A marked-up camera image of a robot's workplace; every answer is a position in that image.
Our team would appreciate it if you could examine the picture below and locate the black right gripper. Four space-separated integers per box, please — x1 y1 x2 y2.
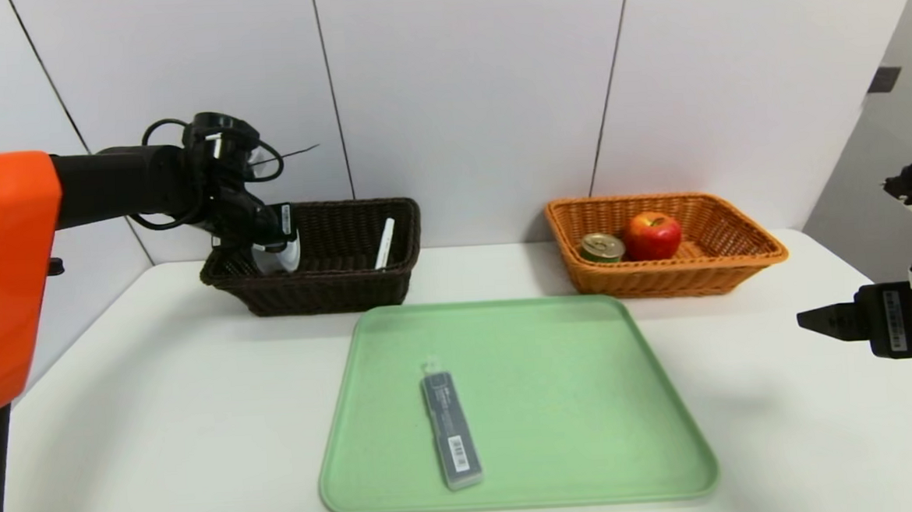
794 281 912 365

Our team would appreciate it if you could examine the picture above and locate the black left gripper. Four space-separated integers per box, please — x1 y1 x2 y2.
250 202 298 255

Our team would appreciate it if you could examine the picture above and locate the clear tape roll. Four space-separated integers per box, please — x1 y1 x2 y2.
250 235 303 277

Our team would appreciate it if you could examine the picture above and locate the white marker pen black cap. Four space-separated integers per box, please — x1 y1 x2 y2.
372 218 399 271

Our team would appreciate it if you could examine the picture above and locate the red yellow apple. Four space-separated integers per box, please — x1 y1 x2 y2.
621 210 684 263

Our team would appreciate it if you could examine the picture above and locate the tin can gold lid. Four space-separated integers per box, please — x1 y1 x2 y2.
578 231 627 266

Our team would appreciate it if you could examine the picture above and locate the clear grey pencil lead case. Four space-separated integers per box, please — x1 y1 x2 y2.
419 355 486 492

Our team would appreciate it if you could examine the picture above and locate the dark brown wicker basket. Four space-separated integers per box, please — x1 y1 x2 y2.
196 197 426 321

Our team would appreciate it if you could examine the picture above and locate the orange wicker basket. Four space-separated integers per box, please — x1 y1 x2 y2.
543 187 790 305

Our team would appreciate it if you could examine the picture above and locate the light green plastic tray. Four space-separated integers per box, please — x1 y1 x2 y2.
309 288 722 512

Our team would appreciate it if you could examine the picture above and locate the black left arm loop cable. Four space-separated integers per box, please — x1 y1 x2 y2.
122 117 198 232

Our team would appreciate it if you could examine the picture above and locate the dark wall plate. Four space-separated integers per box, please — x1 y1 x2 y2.
866 65 903 95

